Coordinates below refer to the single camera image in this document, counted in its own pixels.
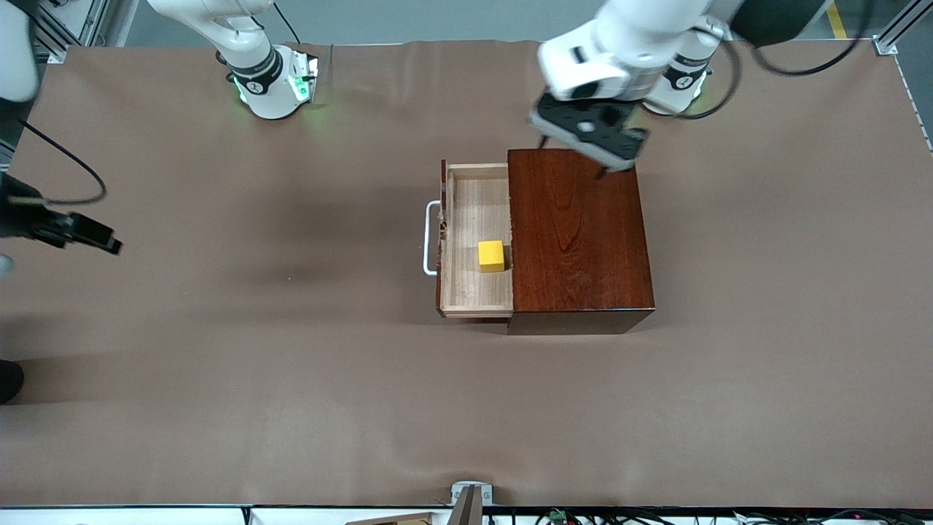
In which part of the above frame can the wooden drawer with white handle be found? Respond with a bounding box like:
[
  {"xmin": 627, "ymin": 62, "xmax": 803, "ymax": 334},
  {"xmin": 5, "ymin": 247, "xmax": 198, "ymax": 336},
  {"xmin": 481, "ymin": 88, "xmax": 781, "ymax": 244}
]
[{"xmin": 423, "ymin": 159, "xmax": 515, "ymax": 319}]

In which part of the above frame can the dark brown wooden cabinet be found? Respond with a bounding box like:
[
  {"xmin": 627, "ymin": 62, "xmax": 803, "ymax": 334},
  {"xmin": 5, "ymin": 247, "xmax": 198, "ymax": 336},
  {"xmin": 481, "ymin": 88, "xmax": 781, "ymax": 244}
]
[{"xmin": 507, "ymin": 148, "xmax": 656, "ymax": 336}]

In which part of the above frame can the black shoe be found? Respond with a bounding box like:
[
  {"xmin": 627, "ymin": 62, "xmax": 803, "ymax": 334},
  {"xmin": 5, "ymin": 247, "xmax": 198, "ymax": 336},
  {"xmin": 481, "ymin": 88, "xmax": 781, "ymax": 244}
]
[{"xmin": 0, "ymin": 359, "xmax": 25, "ymax": 404}]

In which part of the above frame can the aluminium profile with foot plate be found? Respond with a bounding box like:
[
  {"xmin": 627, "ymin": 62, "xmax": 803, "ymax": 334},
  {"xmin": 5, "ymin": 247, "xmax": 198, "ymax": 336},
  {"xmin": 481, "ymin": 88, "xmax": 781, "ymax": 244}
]
[{"xmin": 875, "ymin": 0, "xmax": 933, "ymax": 55}]

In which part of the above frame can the brown table mat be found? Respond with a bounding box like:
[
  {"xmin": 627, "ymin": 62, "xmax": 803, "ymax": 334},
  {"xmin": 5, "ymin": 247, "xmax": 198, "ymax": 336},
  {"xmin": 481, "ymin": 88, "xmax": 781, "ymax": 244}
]
[{"xmin": 0, "ymin": 38, "xmax": 933, "ymax": 509}]

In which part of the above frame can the tan board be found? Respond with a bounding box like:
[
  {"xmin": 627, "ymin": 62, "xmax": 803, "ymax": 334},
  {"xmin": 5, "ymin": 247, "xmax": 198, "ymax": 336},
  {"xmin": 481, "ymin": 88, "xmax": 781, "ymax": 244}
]
[{"xmin": 343, "ymin": 512, "xmax": 438, "ymax": 525}]

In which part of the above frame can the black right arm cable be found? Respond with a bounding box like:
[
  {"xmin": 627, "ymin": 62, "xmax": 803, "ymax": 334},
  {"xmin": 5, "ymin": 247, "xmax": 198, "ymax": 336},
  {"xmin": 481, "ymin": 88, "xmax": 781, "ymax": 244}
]
[{"xmin": 18, "ymin": 120, "xmax": 109, "ymax": 205}]

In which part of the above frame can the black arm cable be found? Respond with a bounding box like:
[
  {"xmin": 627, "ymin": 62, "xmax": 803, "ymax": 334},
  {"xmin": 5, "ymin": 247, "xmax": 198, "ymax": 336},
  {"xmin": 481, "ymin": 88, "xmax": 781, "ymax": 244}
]
[
  {"xmin": 682, "ymin": 0, "xmax": 875, "ymax": 121},
  {"xmin": 18, "ymin": 120, "xmax": 109, "ymax": 205}
]

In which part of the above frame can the aluminium frame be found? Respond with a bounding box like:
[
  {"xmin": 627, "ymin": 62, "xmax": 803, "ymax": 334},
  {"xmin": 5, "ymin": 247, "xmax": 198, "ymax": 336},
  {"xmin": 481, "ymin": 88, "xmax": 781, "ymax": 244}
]
[{"xmin": 33, "ymin": 0, "xmax": 110, "ymax": 63}]

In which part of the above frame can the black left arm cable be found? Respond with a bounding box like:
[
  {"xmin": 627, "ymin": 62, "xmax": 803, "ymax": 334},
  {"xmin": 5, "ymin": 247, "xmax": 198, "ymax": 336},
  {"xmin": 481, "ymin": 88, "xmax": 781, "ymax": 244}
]
[{"xmin": 682, "ymin": 0, "xmax": 875, "ymax": 121}]

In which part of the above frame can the black right base cable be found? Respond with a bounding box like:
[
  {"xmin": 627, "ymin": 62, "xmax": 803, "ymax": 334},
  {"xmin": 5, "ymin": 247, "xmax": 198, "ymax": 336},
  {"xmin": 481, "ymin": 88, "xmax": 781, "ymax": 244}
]
[{"xmin": 273, "ymin": 0, "xmax": 304, "ymax": 44}]

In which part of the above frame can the grey metal bracket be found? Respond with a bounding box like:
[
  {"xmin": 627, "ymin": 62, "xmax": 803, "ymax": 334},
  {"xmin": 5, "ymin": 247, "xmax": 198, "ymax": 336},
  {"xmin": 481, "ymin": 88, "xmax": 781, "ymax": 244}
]
[{"xmin": 450, "ymin": 481, "xmax": 493, "ymax": 506}]

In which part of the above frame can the grey camera pole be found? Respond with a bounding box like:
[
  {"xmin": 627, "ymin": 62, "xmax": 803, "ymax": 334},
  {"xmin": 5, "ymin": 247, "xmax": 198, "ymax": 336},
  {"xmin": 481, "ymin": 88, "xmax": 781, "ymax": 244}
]
[{"xmin": 446, "ymin": 486, "xmax": 484, "ymax": 525}]

